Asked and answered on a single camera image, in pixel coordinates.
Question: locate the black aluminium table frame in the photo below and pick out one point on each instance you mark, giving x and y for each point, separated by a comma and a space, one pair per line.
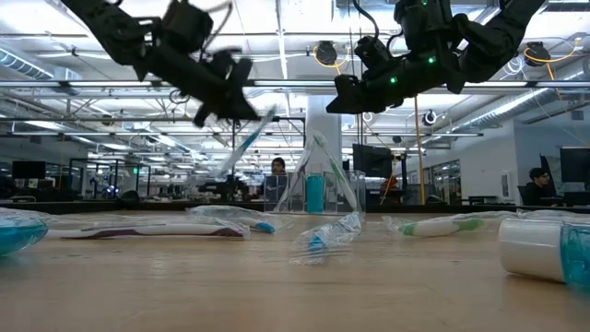
92, 207

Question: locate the person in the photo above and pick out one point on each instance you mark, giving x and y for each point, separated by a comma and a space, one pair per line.
278, 166
537, 189

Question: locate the silver ventilation duct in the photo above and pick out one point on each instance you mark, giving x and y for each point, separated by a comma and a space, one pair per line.
23, 64

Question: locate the horizontal light bar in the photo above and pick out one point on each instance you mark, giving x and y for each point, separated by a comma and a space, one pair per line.
295, 83

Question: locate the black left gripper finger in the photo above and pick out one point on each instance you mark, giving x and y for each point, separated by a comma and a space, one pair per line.
235, 99
207, 111

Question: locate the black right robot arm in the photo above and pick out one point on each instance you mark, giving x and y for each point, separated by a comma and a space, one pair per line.
498, 41

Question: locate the purple toothbrush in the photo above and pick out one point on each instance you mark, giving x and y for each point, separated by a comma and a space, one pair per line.
152, 229

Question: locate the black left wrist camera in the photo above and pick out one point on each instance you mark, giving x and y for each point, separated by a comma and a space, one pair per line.
186, 25

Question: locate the clear acrylic organizer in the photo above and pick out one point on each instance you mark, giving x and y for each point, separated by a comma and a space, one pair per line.
330, 193

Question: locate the black monitor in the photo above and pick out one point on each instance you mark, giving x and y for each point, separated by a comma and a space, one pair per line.
375, 161
576, 165
28, 169

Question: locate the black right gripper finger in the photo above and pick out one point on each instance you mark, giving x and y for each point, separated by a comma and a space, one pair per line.
348, 97

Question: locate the white building column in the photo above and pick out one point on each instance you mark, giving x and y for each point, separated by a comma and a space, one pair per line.
325, 124

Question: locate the black gantry frame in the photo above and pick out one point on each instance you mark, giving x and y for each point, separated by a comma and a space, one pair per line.
290, 119

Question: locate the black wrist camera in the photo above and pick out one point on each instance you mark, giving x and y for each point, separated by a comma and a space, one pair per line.
372, 53
186, 25

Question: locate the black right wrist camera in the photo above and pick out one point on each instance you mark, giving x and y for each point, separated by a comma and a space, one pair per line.
372, 53

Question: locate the black workstation frame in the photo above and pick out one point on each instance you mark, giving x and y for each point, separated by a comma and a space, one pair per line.
92, 160

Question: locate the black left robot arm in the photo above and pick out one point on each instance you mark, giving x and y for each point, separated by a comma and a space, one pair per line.
110, 27

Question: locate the orange toothbrush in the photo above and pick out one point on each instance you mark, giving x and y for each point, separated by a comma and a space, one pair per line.
544, 214

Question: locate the black round hanging reel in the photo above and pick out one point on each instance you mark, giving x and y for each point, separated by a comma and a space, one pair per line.
430, 117

